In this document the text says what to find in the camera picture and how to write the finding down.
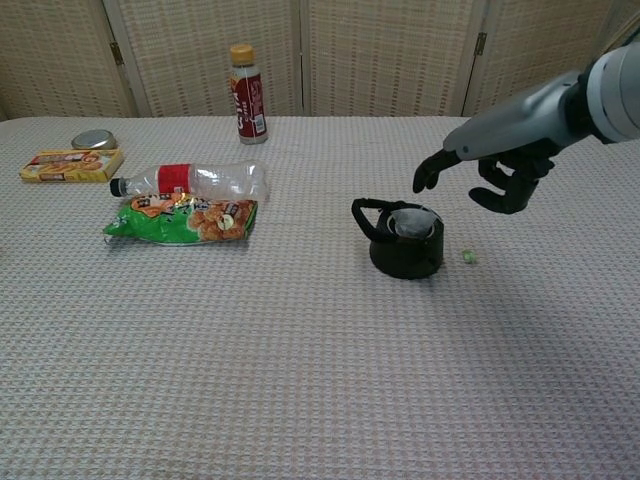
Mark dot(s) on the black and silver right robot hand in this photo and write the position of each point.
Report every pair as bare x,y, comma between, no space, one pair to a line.
510,120

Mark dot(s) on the small pale green object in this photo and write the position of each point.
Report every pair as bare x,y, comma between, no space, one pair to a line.
469,256

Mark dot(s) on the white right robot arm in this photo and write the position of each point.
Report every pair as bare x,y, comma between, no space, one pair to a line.
617,95

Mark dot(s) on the black cast iron teapot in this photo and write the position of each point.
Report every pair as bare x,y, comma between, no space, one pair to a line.
405,257

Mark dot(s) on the green snack bag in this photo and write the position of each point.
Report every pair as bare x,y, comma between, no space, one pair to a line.
175,222

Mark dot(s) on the woven folding screen panel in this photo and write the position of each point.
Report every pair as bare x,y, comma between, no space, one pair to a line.
200,55
55,55
535,45
390,55

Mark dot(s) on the brass screen hinge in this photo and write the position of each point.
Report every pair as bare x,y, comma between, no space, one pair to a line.
481,44
116,53

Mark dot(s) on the brown bottle with yellow cap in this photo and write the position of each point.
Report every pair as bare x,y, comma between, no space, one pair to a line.
250,110

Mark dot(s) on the clear plastic bottle red label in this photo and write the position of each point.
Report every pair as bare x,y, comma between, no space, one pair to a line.
215,181

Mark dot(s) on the pale woven tablecloth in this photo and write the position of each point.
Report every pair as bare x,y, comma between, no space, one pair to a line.
300,360

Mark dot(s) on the round silver tin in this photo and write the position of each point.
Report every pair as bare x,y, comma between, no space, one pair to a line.
92,139

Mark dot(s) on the yellow snack box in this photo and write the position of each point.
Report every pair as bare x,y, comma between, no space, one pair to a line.
72,166

